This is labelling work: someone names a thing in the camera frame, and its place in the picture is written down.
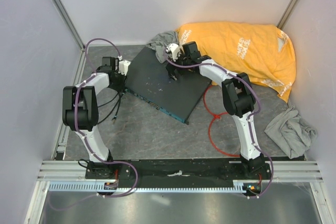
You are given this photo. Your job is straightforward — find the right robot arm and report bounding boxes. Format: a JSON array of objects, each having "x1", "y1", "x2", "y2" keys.
[{"x1": 163, "y1": 41, "x2": 265, "y2": 179}]

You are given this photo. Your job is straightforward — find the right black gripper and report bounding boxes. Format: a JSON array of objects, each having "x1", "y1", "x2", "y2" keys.
[{"x1": 165, "y1": 49, "x2": 191, "y2": 81}]

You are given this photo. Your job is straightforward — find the black ethernet cable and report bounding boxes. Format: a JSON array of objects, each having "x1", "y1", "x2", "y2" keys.
[{"x1": 97, "y1": 90, "x2": 127, "y2": 125}]

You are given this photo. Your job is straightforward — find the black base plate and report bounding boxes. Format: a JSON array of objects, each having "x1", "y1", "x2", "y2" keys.
[{"x1": 84, "y1": 158, "x2": 271, "y2": 188}]

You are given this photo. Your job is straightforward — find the aluminium frame rail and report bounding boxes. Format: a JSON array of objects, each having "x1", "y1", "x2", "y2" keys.
[{"x1": 24, "y1": 45, "x2": 86, "y2": 223}]

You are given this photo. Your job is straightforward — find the grey cloth at back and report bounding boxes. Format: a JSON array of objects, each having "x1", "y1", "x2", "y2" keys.
[{"x1": 146, "y1": 30, "x2": 179, "y2": 63}]

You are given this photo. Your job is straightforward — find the slotted cable duct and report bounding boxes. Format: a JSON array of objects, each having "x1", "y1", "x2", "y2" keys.
[{"x1": 48, "y1": 179, "x2": 271, "y2": 193}]

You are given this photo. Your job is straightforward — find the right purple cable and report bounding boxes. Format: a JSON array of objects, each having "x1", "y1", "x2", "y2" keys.
[{"x1": 163, "y1": 49, "x2": 275, "y2": 201}]

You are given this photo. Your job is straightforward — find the grey cloth at right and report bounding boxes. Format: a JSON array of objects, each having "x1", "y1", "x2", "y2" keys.
[{"x1": 264, "y1": 106, "x2": 318, "y2": 159}]

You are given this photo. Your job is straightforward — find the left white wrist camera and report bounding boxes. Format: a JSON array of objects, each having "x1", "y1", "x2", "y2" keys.
[{"x1": 117, "y1": 56, "x2": 131, "y2": 76}]

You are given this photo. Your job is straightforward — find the grey cloth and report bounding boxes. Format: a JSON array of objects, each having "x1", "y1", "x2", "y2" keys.
[
  {"x1": 146, "y1": 30, "x2": 179, "y2": 63},
  {"x1": 264, "y1": 106, "x2": 318, "y2": 159}
]

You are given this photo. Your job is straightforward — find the purple cable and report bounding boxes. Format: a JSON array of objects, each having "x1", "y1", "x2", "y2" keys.
[
  {"x1": 163, "y1": 49, "x2": 275, "y2": 201},
  {"x1": 75, "y1": 37, "x2": 140, "y2": 201}
]

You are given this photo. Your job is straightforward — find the dark grey network switch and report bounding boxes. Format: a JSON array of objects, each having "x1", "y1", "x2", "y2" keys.
[{"x1": 125, "y1": 47, "x2": 211, "y2": 124}]

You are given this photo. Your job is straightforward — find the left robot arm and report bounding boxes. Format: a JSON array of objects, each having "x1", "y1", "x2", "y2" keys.
[{"x1": 62, "y1": 57, "x2": 131, "y2": 178}]

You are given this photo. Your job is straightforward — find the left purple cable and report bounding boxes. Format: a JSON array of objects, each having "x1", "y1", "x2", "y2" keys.
[{"x1": 75, "y1": 37, "x2": 140, "y2": 201}]

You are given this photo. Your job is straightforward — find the yellow printed fabric bag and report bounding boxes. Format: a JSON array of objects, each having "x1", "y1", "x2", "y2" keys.
[{"x1": 176, "y1": 22, "x2": 296, "y2": 102}]

